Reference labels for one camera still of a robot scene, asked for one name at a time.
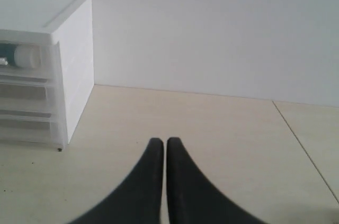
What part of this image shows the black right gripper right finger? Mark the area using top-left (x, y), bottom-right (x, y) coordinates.
top-left (166, 137), bottom-right (264, 223)

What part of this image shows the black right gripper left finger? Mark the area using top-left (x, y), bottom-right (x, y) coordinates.
top-left (72, 138), bottom-right (164, 223)

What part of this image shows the clear wide drawer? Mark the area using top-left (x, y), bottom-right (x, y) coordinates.
top-left (1, 78), bottom-right (58, 114)
top-left (1, 115), bottom-right (66, 147)

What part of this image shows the clear middle wide drawer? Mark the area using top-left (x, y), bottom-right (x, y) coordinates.
top-left (1, 78), bottom-right (58, 114)

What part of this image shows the white plastic drawer cabinet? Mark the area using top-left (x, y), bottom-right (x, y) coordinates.
top-left (1, 0), bottom-right (94, 149)

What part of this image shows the teal white tape roll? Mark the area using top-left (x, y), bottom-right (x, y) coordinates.
top-left (1, 43), bottom-right (41, 69)

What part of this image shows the clear bottom wide drawer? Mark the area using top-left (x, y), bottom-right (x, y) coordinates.
top-left (1, 115), bottom-right (66, 147)

